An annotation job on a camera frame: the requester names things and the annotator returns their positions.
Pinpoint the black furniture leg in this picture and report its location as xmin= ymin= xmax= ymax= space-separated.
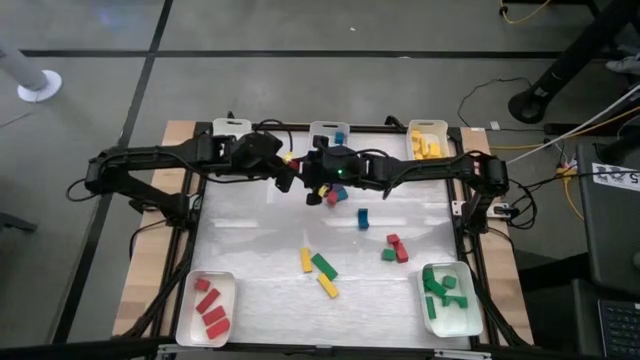
xmin=0 ymin=211 xmax=39 ymax=234

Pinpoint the white rod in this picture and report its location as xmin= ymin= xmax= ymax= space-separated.
xmin=508 ymin=83 xmax=640 ymax=165

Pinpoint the red rectangular block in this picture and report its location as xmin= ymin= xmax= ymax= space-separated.
xmin=205 ymin=317 xmax=232 ymax=341

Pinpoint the white printed sticker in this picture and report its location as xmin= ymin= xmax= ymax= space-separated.
xmin=591 ymin=161 xmax=640 ymax=194

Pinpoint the white plastic bin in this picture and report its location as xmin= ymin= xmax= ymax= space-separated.
xmin=405 ymin=119 xmax=451 ymax=164
xmin=211 ymin=117 xmax=254 ymax=141
xmin=307 ymin=119 xmax=351 ymax=151
xmin=175 ymin=269 xmax=238 ymax=348
xmin=416 ymin=260 xmax=485 ymax=339

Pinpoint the green rectangular block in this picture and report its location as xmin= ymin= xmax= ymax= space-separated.
xmin=424 ymin=278 xmax=448 ymax=299

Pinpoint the power strip with plugs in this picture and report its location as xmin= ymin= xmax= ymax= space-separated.
xmin=555 ymin=160 xmax=580 ymax=182

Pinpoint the person's shoe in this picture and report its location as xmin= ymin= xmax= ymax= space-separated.
xmin=605 ymin=46 xmax=640 ymax=76

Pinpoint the black equipment case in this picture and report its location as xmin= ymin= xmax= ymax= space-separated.
xmin=574 ymin=143 xmax=640 ymax=297

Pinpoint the yellow long block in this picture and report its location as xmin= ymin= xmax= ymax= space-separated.
xmin=317 ymin=272 xmax=340 ymax=300

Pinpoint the black cable bundle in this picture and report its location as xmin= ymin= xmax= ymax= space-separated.
xmin=467 ymin=219 xmax=531 ymax=346
xmin=122 ymin=219 xmax=201 ymax=346

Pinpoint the black table frame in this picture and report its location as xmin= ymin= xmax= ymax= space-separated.
xmin=149 ymin=119 xmax=506 ymax=360

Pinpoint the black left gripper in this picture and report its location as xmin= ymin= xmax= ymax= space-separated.
xmin=233 ymin=130 xmax=301 ymax=194

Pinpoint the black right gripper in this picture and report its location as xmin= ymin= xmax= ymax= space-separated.
xmin=304 ymin=134 xmax=364 ymax=207

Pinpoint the grey pole white base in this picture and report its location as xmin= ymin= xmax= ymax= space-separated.
xmin=0 ymin=39 xmax=64 ymax=104

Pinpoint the yellow cable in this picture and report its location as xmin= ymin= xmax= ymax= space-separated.
xmin=488 ymin=105 xmax=640 ymax=151
xmin=498 ymin=0 xmax=552 ymax=26

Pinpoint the black stand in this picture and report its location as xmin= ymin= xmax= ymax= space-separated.
xmin=507 ymin=0 xmax=640 ymax=126

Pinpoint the black laptop keyboard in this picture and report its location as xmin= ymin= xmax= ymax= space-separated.
xmin=596 ymin=298 xmax=640 ymax=359

